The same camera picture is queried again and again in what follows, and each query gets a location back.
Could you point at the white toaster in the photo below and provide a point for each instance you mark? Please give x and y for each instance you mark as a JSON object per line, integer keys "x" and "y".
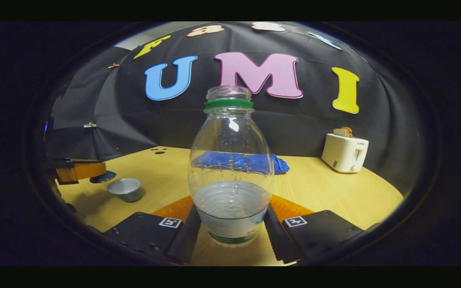
{"x": 342, "y": 154}

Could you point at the copper cloth clip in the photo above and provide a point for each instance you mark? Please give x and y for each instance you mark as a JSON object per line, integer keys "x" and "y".
{"x": 113, "y": 65}

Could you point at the toast slice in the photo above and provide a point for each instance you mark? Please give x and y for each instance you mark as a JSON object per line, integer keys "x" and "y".
{"x": 347, "y": 132}
{"x": 337, "y": 132}

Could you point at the clear plastic water bottle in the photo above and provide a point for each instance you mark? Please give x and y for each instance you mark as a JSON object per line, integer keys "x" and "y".
{"x": 230, "y": 200}

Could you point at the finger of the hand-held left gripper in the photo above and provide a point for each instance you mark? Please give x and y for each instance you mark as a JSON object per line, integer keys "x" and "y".
{"x": 82, "y": 171}
{"x": 66, "y": 161}

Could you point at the silver metal clip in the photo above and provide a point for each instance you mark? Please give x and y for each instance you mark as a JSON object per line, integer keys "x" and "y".
{"x": 90, "y": 125}

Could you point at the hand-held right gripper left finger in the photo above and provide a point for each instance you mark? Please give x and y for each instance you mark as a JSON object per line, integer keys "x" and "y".
{"x": 188, "y": 236}

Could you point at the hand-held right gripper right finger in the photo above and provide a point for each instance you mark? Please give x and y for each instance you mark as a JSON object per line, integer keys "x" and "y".
{"x": 274, "y": 236}

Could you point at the blue towel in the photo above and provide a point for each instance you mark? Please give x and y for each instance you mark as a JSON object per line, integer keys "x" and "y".
{"x": 280, "y": 164}

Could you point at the pale ceramic teacup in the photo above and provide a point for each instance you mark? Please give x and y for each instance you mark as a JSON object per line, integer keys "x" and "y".
{"x": 125, "y": 190}

